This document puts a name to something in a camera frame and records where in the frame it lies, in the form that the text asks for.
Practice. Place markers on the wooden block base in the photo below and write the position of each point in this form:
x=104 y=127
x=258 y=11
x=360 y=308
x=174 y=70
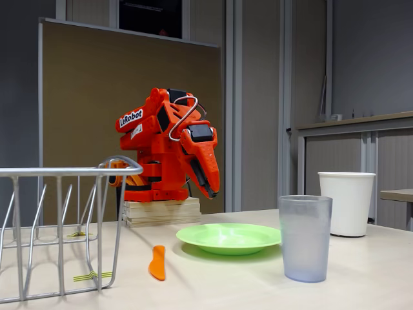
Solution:
x=161 y=213

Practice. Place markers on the red robot arm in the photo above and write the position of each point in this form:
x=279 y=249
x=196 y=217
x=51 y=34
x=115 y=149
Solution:
x=155 y=151

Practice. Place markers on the grey translucent plastic cup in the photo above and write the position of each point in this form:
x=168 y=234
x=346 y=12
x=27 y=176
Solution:
x=305 y=242

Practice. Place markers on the brown partition board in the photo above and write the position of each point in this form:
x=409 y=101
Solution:
x=90 y=113

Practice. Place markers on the orange plastic knife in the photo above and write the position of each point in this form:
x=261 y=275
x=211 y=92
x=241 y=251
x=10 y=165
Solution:
x=157 y=264

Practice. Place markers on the orange clamp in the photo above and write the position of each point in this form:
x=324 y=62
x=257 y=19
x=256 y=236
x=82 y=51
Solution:
x=137 y=180

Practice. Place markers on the grey side table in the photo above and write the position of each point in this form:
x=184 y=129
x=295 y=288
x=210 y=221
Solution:
x=397 y=194

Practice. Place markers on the grey cabinet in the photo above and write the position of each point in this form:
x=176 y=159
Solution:
x=335 y=151

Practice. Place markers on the small white object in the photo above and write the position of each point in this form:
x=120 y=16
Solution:
x=336 y=117

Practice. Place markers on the grey leaning rod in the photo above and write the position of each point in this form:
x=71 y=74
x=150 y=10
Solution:
x=322 y=97

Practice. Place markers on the white paper cup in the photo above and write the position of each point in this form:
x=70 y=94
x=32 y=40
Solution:
x=351 y=206

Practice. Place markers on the dark window pane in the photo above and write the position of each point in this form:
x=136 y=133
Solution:
x=145 y=19

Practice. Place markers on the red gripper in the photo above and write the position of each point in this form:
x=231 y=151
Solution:
x=204 y=149

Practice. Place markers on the yellow black tape marker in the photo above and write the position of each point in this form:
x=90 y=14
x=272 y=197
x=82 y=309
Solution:
x=80 y=277
x=74 y=235

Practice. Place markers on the green plastic plate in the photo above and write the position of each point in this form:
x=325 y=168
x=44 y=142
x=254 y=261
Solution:
x=226 y=242

